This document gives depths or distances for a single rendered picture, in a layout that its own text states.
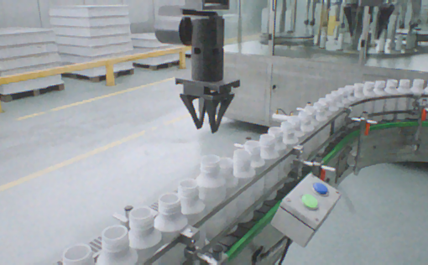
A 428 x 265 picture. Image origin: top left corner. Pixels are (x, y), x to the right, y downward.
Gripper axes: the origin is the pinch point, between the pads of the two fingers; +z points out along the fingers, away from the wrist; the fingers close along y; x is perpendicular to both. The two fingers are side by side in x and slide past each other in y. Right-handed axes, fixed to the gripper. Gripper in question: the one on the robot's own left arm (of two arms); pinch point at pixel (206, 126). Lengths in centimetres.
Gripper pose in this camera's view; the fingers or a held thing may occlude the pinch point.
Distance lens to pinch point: 68.5
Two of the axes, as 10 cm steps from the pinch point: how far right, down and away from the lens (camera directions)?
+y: 8.2, 2.1, -5.4
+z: -0.1, 9.4, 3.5
